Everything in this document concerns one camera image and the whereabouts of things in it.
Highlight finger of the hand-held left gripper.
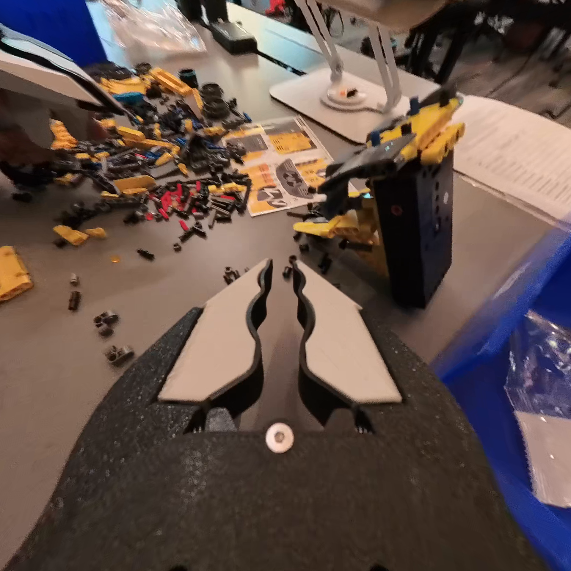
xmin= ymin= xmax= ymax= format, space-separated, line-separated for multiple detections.
xmin=0 ymin=60 xmax=130 ymax=149
xmin=0 ymin=26 xmax=90 ymax=82

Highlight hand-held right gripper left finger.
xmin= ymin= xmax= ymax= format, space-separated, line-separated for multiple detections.
xmin=157 ymin=258 xmax=274 ymax=418

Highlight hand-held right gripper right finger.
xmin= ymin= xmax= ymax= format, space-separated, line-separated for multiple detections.
xmin=291 ymin=260 xmax=403 ymax=420

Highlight grey toy connector piece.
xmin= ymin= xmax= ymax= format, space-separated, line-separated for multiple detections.
xmin=93 ymin=310 xmax=120 ymax=336
xmin=105 ymin=344 xmax=135 ymax=367

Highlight person's left hand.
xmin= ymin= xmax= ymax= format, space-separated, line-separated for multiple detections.
xmin=0 ymin=91 xmax=56 ymax=177

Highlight scattered small black pieces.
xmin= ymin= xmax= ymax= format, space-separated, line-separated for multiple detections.
xmin=282 ymin=203 xmax=333 ymax=279

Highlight pile of assorted brick parts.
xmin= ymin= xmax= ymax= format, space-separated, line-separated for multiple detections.
xmin=49 ymin=62 xmax=255 ymax=224

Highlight clear plastic bag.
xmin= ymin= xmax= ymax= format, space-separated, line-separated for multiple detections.
xmin=96 ymin=0 xmax=208 ymax=56
xmin=504 ymin=310 xmax=571 ymax=509

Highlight blue plastic bin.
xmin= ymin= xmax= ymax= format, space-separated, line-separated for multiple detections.
xmin=430 ymin=223 xmax=571 ymax=571

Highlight yellow angled brick piece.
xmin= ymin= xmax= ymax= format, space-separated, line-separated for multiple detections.
xmin=53 ymin=225 xmax=90 ymax=247

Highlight heap of red black pegs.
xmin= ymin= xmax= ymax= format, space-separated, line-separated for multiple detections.
xmin=147 ymin=178 xmax=250 ymax=244

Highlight yellow panel with blue pins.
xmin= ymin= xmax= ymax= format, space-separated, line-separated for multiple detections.
xmin=0 ymin=245 xmax=34 ymax=302

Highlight black power adapter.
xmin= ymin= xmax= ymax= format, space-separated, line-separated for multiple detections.
xmin=210 ymin=20 xmax=259 ymax=54

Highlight yellow and grey sticker sheet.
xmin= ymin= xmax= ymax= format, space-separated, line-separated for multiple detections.
xmin=221 ymin=116 xmax=357 ymax=218

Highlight yellow grey toy brick model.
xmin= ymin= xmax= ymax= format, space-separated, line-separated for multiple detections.
xmin=292 ymin=85 xmax=467 ymax=277

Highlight white printed paper sheet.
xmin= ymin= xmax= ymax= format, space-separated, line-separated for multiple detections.
xmin=451 ymin=96 xmax=571 ymax=224

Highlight black cable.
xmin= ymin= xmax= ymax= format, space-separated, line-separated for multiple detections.
xmin=256 ymin=50 xmax=305 ymax=75

